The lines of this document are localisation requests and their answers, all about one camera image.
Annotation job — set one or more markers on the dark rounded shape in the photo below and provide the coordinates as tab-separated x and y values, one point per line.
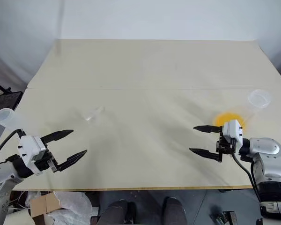
118	213
174	211

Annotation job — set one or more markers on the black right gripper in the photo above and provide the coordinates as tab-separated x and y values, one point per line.
224	147

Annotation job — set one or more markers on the white plastic bag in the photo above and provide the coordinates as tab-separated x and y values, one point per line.
75	204

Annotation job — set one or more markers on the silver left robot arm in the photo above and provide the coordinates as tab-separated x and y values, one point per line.
0	175

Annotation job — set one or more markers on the large clear conical flask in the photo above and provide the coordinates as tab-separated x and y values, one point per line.
224	118

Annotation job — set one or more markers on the small clear conical flask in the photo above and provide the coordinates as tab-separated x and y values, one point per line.
91	115

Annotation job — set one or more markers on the metal clamp bracket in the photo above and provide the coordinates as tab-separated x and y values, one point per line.
226	218

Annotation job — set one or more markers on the brown cardboard box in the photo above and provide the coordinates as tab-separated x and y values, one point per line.
43	204

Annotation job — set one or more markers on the frosted plastic cylinder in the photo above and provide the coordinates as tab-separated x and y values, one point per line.
4	117

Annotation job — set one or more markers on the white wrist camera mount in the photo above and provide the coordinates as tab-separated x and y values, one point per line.
234	131
29	147

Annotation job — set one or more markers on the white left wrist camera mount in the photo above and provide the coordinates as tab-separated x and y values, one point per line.
29	147

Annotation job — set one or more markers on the black mesh metal rack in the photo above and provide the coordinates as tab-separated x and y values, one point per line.
9	98

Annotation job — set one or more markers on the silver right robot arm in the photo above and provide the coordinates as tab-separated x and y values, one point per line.
267	150

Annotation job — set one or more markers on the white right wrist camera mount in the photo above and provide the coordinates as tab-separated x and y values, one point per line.
234	131

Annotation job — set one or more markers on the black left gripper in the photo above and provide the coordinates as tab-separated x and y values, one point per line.
45	161

